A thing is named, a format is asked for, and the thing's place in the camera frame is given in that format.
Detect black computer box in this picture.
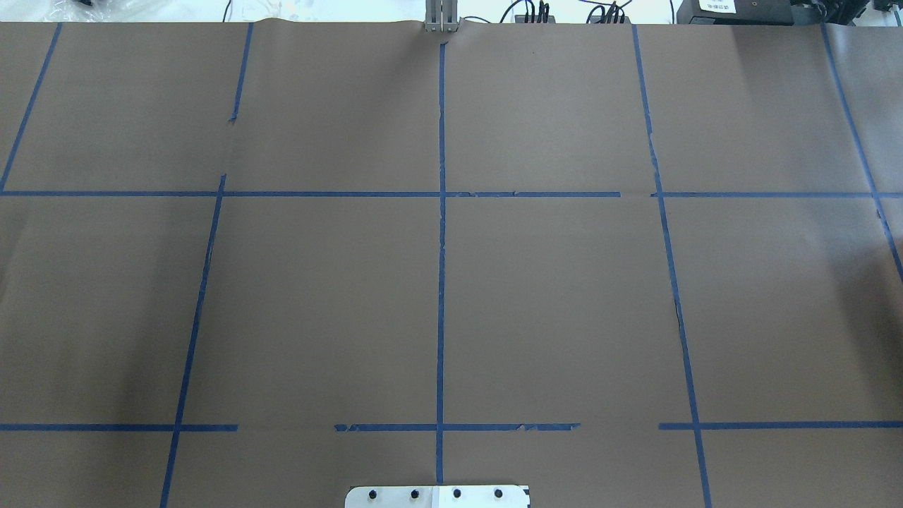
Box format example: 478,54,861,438
675,1,838,26

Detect black power strip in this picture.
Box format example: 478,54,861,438
535,8,631,25

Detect aluminium frame post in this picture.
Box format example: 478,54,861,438
425,0,460,33

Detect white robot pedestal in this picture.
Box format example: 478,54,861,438
344,483,531,507

